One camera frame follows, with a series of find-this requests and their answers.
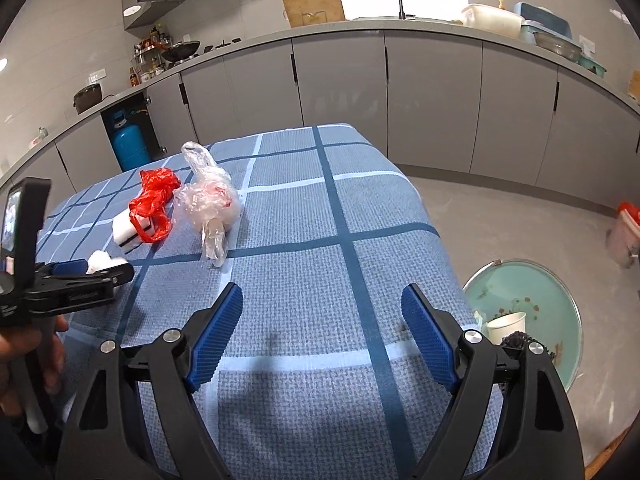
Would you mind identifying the left hand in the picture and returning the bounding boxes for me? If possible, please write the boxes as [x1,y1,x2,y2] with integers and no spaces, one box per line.
[0,314,70,418]

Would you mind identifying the white black sponge block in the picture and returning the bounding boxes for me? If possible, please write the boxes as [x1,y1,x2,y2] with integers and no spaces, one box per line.
[112,209,143,254]

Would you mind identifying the grey kitchen cabinets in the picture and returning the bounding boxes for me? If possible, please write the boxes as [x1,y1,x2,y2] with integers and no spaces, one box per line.
[2,20,639,208]

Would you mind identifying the white paper towel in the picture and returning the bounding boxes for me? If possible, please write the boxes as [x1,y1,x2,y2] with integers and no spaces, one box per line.
[86,250,128,274]

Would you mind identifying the teal small tray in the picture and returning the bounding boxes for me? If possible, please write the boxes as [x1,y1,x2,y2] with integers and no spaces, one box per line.
[578,54,606,78]

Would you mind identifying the black mesh netting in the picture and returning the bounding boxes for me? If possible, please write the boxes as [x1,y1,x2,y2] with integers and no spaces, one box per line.
[500,330,555,360]

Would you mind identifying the metal bowl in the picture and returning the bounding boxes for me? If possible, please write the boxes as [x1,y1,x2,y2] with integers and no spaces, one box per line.
[533,32,582,63]

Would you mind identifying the white plastic tub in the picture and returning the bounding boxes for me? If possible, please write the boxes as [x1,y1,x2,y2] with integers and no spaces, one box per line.
[461,3,523,39]

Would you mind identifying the red rimmed trash bucket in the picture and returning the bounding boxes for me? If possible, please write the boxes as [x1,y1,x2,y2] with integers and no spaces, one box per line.
[605,202,640,269]

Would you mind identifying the wicker chair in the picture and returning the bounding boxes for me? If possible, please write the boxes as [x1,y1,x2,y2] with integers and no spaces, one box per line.
[585,427,631,480]

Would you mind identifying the clear plastic bag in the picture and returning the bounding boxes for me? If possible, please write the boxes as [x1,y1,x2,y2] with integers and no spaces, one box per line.
[174,141,242,268]

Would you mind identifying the white paper cup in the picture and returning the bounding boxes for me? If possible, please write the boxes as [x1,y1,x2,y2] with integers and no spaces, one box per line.
[485,312,526,344]

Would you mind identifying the blue gas cylinder under counter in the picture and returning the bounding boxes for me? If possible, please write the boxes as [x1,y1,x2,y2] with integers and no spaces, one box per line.
[111,110,152,171]

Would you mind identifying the blue checked tablecloth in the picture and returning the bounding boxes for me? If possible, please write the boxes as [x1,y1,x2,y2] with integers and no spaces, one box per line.
[56,124,473,479]

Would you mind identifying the blue dish rack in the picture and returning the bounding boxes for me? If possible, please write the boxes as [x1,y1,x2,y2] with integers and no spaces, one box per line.
[513,1,573,39]

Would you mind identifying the wooden cutting board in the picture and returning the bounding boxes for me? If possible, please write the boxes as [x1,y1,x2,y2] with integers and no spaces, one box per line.
[282,0,346,28]

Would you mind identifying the red orange plastic bag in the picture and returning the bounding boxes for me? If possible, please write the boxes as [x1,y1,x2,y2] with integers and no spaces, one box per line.
[129,167,181,244]

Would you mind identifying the green enamel basin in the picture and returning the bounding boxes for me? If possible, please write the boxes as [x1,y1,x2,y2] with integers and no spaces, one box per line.
[463,259,582,389]

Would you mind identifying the black wok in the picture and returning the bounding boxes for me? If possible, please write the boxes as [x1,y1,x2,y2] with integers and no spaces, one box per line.
[162,40,201,64]

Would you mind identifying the dark cooking pot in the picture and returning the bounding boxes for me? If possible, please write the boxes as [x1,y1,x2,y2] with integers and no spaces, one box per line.
[73,84,103,115]

